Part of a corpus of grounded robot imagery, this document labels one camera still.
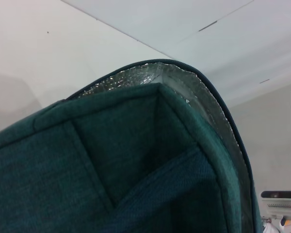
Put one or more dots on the dark teal insulated lunch bag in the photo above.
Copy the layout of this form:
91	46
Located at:
111	157

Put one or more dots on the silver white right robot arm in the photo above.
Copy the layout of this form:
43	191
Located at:
272	228

